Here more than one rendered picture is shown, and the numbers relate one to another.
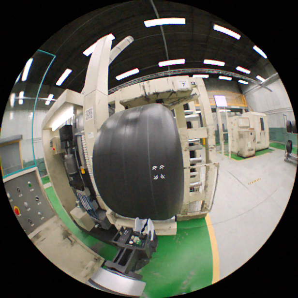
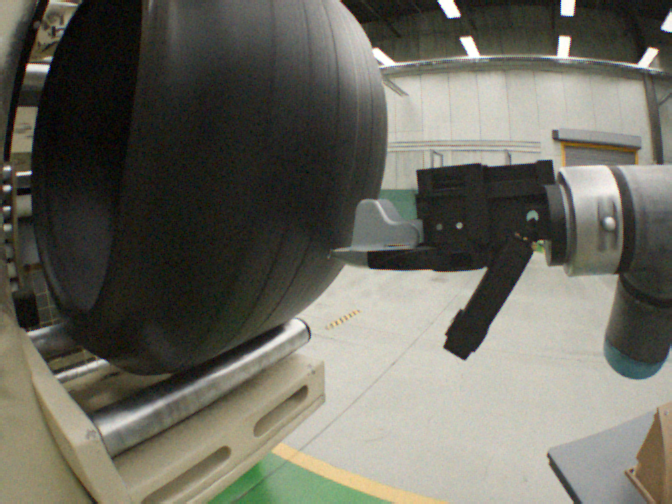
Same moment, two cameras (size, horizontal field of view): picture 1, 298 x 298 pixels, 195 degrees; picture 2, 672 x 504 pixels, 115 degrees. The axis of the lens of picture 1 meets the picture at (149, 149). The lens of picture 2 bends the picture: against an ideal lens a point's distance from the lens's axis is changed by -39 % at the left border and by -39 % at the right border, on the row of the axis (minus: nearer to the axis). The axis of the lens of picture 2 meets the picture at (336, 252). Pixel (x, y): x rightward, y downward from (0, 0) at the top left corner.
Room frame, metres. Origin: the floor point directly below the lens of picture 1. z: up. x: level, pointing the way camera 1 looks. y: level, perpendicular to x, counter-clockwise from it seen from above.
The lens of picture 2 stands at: (0.12, 0.36, 1.09)
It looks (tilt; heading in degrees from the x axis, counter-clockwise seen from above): 9 degrees down; 286
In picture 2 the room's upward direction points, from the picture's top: straight up
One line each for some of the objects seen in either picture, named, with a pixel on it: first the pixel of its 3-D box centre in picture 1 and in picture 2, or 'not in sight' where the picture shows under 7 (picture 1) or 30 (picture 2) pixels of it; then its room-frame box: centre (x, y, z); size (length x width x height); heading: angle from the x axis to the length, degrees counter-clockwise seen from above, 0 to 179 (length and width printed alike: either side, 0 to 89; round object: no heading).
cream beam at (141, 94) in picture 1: (155, 93); not in sight; (0.74, -0.13, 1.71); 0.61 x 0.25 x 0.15; 78
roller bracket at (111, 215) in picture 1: (124, 199); (40, 386); (0.51, 0.23, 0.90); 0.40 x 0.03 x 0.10; 168
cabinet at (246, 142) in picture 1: (247, 143); not in sight; (2.37, -4.64, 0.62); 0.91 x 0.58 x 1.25; 74
